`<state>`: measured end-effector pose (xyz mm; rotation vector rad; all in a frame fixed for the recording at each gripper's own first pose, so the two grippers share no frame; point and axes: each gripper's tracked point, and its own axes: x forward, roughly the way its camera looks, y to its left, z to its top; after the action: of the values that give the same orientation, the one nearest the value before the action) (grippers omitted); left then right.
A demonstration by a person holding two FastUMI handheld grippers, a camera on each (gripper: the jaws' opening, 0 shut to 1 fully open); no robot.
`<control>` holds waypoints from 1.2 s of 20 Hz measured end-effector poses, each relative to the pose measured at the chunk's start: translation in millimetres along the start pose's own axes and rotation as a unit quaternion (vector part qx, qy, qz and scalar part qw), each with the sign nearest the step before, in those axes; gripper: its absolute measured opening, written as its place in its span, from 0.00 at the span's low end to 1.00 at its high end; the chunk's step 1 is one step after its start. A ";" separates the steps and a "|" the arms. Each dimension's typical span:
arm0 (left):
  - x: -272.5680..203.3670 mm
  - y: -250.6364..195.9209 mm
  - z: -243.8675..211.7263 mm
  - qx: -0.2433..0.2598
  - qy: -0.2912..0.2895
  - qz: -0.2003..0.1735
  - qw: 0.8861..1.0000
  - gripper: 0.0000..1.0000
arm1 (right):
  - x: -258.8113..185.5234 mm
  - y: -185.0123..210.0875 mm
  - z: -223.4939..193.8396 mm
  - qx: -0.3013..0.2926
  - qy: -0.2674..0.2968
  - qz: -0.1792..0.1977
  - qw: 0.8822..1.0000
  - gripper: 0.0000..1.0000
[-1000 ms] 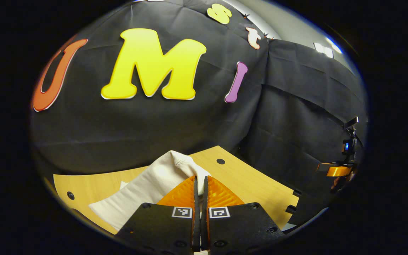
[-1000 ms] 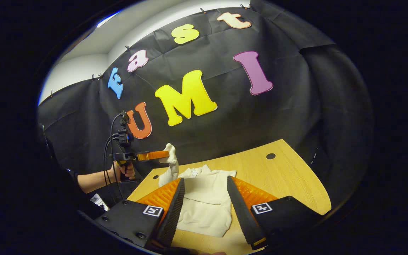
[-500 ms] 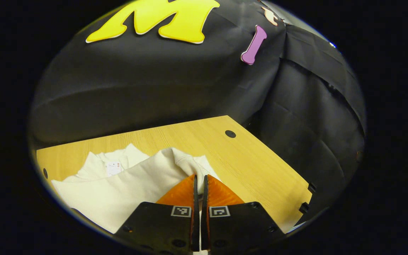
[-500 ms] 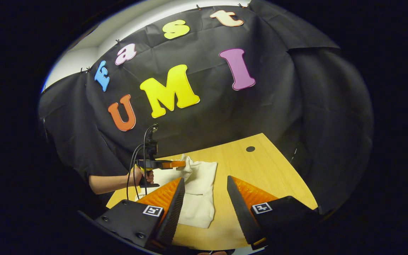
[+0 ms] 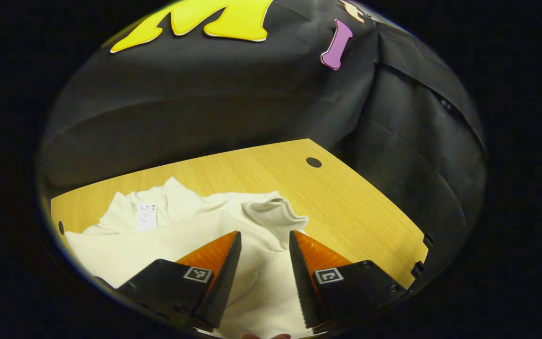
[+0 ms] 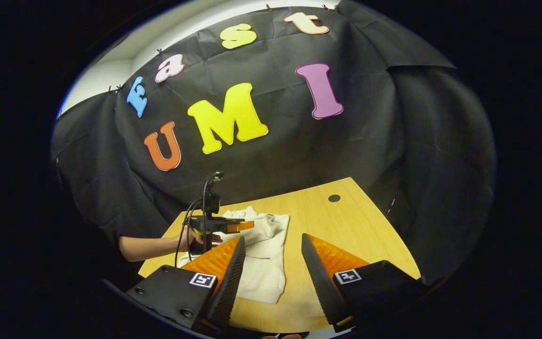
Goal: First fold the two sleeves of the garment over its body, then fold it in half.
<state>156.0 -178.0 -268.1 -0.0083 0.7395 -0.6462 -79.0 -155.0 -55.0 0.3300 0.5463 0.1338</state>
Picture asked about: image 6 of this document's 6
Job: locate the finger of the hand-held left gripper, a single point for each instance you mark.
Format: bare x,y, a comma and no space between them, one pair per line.
240,226

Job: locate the cream long-sleeved shirt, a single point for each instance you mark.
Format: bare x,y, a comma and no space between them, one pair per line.
264,263

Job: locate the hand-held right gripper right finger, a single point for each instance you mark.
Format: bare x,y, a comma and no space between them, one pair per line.
320,282

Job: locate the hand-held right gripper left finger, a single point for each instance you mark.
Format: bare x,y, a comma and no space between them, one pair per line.
231,287

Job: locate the black backdrop cloth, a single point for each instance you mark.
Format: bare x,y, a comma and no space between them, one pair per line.
299,150

